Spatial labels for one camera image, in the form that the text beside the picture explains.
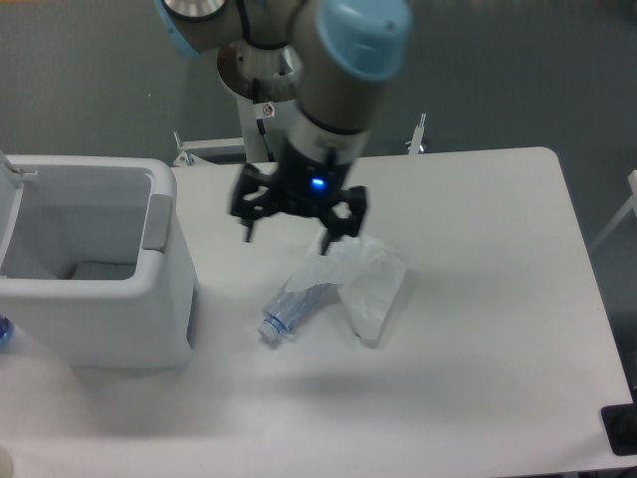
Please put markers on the white plastic bag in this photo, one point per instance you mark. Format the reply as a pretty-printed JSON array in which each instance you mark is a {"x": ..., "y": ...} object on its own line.
[{"x": 367, "y": 275}]

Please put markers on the white trash can lid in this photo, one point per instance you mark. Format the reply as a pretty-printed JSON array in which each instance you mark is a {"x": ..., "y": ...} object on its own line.
[{"x": 13, "y": 182}]

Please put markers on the blue capped bottle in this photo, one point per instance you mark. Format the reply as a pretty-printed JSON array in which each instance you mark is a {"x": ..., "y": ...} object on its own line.
[{"x": 6, "y": 332}]

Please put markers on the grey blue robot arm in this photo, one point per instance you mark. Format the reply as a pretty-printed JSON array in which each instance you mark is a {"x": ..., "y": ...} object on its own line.
[{"x": 309, "y": 78}]

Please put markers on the white trash can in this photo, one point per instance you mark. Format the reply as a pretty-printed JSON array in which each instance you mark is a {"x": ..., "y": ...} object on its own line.
[{"x": 98, "y": 269}]

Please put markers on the white frame at right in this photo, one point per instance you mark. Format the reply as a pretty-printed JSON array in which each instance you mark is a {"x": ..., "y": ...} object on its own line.
[{"x": 627, "y": 208}]

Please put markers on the white foot bracket with bolt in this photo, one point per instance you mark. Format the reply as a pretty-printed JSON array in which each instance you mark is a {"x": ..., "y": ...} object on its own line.
[{"x": 417, "y": 144}]

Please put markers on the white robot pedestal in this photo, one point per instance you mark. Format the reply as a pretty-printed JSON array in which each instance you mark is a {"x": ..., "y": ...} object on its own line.
[{"x": 264, "y": 85}]

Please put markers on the black device at edge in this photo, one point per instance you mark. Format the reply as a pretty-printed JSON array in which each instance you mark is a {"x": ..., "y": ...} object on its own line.
[{"x": 620, "y": 425}]

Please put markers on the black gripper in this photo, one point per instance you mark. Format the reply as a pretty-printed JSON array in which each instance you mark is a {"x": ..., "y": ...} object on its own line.
[{"x": 307, "y": 184}]

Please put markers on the crushed clear plastic bottle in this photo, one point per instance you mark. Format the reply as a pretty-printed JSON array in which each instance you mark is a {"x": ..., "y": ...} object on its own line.
[{"x": 288, "y": 308}]

